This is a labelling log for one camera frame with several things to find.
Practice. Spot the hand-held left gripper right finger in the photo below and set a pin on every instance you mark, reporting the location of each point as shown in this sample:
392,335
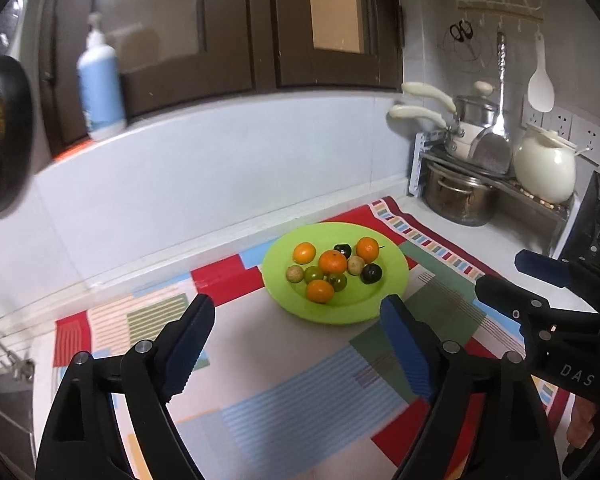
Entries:
410,355

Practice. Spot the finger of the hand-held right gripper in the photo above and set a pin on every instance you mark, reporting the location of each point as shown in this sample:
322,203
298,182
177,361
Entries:
500,295
540,266

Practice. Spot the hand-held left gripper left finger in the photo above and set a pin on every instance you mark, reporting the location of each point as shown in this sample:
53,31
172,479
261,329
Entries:
185,360

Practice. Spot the green plate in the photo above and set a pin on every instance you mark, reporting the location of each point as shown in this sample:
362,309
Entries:
350,307

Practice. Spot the dark round fruit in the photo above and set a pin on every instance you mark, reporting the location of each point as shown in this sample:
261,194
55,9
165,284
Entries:
371,273
342,250

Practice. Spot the green round fruit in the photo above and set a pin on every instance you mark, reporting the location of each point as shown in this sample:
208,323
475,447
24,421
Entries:
338,281
314,274

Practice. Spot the small beige round fruit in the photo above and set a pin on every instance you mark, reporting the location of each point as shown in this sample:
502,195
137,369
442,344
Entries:
355,263
294,274

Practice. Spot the orange mandarin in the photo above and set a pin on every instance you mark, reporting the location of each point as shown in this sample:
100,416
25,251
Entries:
320,291
333,262
367,249

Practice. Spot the yellow-orange mandarin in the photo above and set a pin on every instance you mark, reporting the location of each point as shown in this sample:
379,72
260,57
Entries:
304,252

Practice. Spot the person's right hand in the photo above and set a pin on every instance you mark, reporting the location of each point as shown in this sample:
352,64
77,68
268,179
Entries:
582,425

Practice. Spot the black knife block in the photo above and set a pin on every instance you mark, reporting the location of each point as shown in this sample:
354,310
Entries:
590,220

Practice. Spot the white ceramic pot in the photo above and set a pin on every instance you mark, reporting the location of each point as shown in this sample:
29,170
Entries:
542,165

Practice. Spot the large steel stockpot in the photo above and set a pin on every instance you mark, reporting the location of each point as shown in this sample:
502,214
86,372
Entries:
455,200

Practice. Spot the colourful patchwork placemat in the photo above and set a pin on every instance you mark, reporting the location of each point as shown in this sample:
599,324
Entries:
290,400

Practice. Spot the metal spatula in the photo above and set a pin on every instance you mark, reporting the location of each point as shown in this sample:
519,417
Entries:
492,152

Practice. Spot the white power outlet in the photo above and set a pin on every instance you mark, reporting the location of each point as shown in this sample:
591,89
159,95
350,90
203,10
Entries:
587,137
560,121
532,117

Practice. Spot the white kitchen rack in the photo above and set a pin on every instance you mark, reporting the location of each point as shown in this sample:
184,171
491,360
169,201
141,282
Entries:
417,170

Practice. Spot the white rice paddle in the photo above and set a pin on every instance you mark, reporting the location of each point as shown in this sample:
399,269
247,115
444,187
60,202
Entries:
541,85

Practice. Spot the steel sink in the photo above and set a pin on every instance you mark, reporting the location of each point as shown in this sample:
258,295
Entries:
5,410

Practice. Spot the orange flat object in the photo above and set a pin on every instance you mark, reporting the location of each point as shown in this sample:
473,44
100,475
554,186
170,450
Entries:
75,149

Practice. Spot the white and blue pump bottle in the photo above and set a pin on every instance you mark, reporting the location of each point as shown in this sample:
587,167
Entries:
100,95

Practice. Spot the black frying pan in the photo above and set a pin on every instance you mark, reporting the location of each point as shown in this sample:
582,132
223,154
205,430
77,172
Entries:
17,125

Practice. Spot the wooden hook rail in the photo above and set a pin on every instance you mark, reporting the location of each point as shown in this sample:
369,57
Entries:
480,8

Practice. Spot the dark wooden window frame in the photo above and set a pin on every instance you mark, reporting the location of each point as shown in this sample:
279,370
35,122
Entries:
260,25

